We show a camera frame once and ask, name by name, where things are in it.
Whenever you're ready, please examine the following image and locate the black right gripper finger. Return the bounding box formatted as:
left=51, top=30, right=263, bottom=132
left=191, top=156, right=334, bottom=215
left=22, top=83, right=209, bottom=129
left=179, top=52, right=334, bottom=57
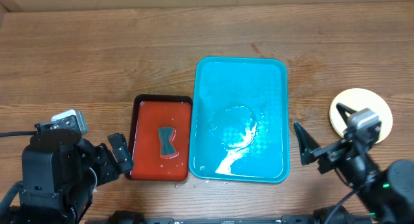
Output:
left=336, top=102, right=356, bottom=123
left=293, top=121, right=320, bottom=165

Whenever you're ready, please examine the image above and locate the yellow plate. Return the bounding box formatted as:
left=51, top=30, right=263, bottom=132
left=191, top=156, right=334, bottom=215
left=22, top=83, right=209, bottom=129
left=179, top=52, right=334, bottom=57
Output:
left=329, top=88, right=393, bottom=143

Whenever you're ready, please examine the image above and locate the hourglass green red sponge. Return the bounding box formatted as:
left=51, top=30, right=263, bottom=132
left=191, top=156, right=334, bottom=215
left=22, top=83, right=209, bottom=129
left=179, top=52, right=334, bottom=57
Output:
left=158, top=126, right=179, bottom=159

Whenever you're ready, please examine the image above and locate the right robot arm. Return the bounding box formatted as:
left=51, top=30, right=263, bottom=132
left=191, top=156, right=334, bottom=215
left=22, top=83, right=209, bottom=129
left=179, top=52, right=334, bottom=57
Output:
left=294, top=103, right=413, bottom=223

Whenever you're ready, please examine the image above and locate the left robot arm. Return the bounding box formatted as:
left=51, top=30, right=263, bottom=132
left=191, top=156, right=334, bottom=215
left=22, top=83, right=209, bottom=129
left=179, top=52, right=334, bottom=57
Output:
left=1, top=121, right=133, bottom=223

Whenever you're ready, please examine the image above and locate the red black small tray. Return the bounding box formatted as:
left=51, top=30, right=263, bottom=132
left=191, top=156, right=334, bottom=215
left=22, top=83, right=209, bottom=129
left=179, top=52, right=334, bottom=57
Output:
left=127, top=94, right=192, bottom=181

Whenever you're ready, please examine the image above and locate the teal plastic tray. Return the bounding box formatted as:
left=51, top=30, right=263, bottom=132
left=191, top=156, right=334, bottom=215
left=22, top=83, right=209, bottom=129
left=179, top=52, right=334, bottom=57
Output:
left=189, top=56, right=290, bottom=183

